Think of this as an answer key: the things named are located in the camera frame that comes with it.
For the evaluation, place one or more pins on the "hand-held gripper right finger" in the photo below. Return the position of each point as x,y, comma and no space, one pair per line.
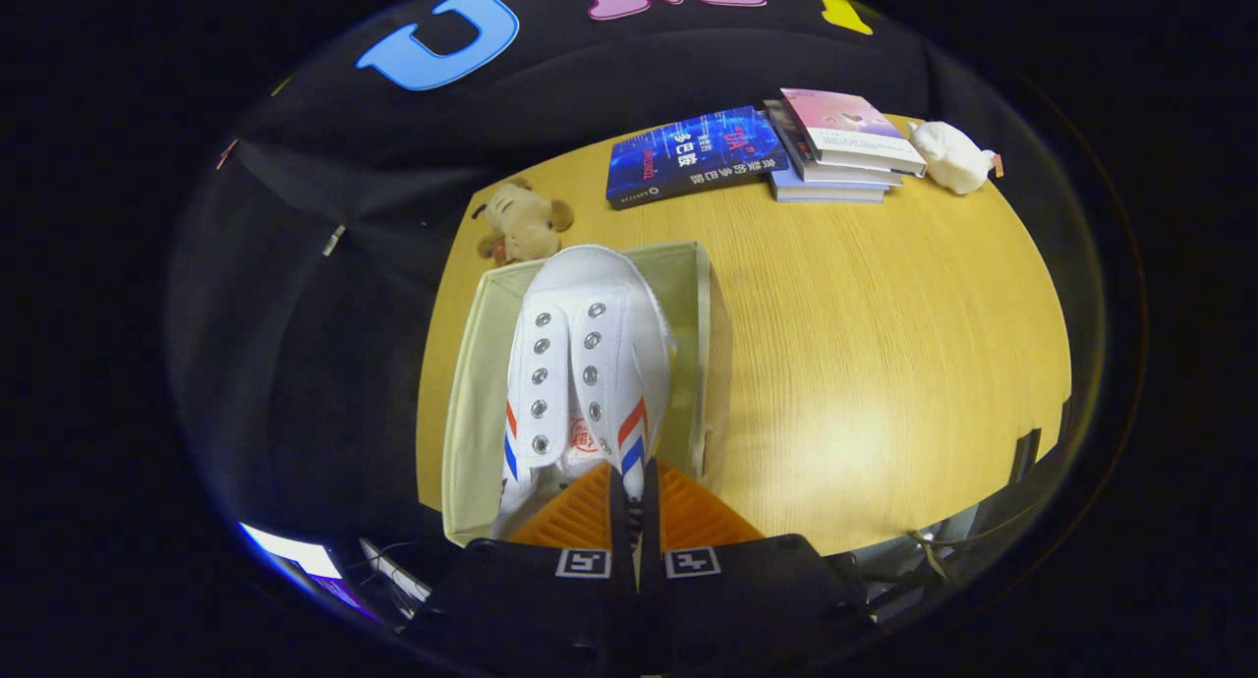
655,609

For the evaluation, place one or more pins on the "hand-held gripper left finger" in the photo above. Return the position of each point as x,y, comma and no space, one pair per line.
621,609

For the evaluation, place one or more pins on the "beige fabric storage box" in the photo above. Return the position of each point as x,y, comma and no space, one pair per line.
472,393

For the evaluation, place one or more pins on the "white canvas shoe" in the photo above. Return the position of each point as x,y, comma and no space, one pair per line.
609,305

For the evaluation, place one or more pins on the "white bar-shaped device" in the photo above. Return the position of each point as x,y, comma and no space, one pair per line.
398,575

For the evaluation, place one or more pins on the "tan plush dog toy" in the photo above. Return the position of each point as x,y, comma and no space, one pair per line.
526,221

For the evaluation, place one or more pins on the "black backdrop cloth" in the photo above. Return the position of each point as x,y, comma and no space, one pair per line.
295,344

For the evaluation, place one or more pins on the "light blue book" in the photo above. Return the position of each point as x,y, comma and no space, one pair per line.
826,195

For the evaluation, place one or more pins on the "blue cover book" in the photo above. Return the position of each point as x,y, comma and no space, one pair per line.
698,157

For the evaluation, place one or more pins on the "grey cover book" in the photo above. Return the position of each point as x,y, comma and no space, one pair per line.
786,142

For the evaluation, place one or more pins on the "pink cover book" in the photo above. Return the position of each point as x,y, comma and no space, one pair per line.
850,123

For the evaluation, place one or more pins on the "white plush toy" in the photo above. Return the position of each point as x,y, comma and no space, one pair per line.
948,157

